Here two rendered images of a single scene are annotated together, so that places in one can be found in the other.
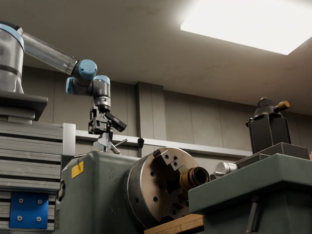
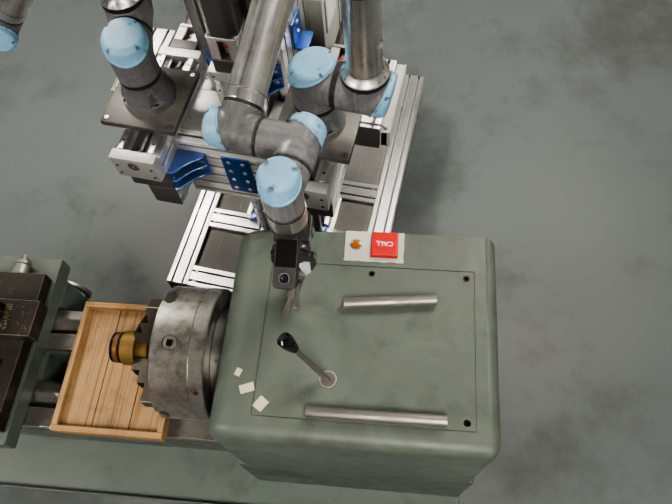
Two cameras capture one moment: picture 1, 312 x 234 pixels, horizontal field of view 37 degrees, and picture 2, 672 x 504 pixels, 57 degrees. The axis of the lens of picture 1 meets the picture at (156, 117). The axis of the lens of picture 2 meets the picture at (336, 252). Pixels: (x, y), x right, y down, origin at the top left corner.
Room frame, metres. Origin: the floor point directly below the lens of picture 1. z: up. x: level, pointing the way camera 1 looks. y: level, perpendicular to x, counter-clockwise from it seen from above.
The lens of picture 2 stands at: (2.32, -0.12, 2.51)
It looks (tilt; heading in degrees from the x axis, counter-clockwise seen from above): 63 degrees down; 136
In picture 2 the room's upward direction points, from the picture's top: 7 degrees counter-clockwise
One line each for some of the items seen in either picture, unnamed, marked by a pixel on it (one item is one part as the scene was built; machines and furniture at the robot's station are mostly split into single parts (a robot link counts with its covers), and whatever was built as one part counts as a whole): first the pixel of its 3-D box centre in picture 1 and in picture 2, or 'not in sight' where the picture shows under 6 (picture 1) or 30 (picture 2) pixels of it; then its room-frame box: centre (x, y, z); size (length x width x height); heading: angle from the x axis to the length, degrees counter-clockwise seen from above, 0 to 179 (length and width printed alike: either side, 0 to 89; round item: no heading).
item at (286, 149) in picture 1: (267, 165); (2, 319); (1.18, -0.29, 1.00); 0.20 x 0.10 x 0.05; 35
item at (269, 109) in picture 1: (266, 114); not in sight; (1.16, -0.30, 1.14); 0.08 x 0.08 x 0.03
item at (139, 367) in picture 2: not in sight; (153, 385); (1.68, -0.15, 1.09); 0.12 x 0.11 x 0.05; 125
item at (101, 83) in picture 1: (100, 88); (281, 189); (1.83, 0.24, 1.60); 0.09 x 0.08 x 0.11; 112
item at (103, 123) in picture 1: (100, 121); (292, 232); (1.83, 0.24, 1.44); 0.09 x 0.08 x 0.12; 125
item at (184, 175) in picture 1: (193, 180); (133, 348); (1.57, -0.12, 1.08); 0.09 x 0.09 x 0.09; 35
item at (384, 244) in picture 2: not in sight; (384, 245); (1.93, 0.41, 1.26); 0.06 x 0.06 x 0.02; 35
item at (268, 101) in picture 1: (264, 104); not in sight; (1.16, -0.30, 1.17); 0.04 x 0.04 x 0.04
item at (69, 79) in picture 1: (80, 85); (291, 144); (1.77, 0.32, 1.60); 0.11 x 0.11 x 0.08; 22
